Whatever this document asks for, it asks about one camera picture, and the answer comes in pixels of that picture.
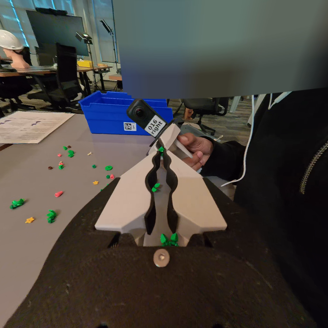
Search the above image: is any printed paper sheet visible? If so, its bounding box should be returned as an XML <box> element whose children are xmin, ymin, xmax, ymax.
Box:
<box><xmin>0</xmin><ymin>111</ymin><xmax>75</xmax><ymax>144</ymax></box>

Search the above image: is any black display screen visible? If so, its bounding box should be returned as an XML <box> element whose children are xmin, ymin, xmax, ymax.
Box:
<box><xmin>26</xmin><ymin>10</ymin><xmax>90</xmax><ymax>57</ymax></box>

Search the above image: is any white hard hat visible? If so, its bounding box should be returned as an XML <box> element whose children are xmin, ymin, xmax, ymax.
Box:
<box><xmin>0</xmin><ymin>29</ymin><xmax>25</xmax><ymax>50</ymax></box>

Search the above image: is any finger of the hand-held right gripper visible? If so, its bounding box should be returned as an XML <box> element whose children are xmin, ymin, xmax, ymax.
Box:
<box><xmin>146</xmin><ymin>136</ymin><xmax>162</xmax><ymax>156</ymax></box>
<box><xmin>159</xmin><ymin>124</ymin><xmax>181</xmax><ymax>151</ymax></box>

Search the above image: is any studio light stand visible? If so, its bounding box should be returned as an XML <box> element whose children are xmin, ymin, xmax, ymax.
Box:
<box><xmin>99</xmin><ymin>19</ymin><xmax>121</xmax><ymax>75</ymax></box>
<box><xmin>75</xmin><ymin>32</ymin><xmax>99</xmax><ymax>91</ymax></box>

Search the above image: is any blue plastic bin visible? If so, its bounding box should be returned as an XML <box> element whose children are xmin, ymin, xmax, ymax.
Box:
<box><xmin>78</xmin><ymin>91</ymin><xmax>173</xmax><ymax>135</ymax></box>

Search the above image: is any white drawstring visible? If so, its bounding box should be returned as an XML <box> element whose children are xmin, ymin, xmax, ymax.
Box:
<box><xmin>220</xmin><ymin>95</ymin><xmax>257</xmax><ymax>187</ymax></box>
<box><xmin>269</xmin><ymin>91</ymin><xmax>292</xmax><ymax>110</ymax></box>

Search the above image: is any background wooden desk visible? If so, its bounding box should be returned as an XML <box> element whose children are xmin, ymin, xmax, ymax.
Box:
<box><xmin>0</xmin><ymin>64</ymin><xmax>114</xmax><ymax>108</ymax></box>

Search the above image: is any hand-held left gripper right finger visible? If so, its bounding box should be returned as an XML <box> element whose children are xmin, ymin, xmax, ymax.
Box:
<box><xmin>163</xmin><ymin>150</ymin><xmax>227</xmax><ymax>247</ymax></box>

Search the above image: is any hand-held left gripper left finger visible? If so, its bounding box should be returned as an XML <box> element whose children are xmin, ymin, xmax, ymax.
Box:
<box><xmin>95</xmin><ymin>151</ymin><xmax>161</xmax><ymax>247</ymax></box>

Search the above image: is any black office chair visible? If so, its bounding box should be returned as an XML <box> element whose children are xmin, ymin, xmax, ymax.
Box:
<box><xmin>181</xmin><ymin>97</ymin><xmax>228</xmax><ymax>136</ymax></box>
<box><xmin>27</xmin><ymin>42</ymin><xmax>85</xmax><ymax>109</ymax></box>

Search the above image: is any person's right hand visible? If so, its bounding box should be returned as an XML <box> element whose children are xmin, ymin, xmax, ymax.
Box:
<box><xmin>177</xmin><ymin>133</ymin><xmax>214</xmax><ymax>171</ymax></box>

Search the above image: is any mannequin head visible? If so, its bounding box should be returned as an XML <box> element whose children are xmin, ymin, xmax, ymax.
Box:
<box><xmin>4</xmin><ymin>47</ymin><xmax>31</xmax><ymax>69</ymax></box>

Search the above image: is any person's right forearm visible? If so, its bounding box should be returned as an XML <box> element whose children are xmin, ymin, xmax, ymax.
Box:
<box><xmin>202</xmin><ymin>137</ymin><xmax>248</xmax><ymax>181</ymax></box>

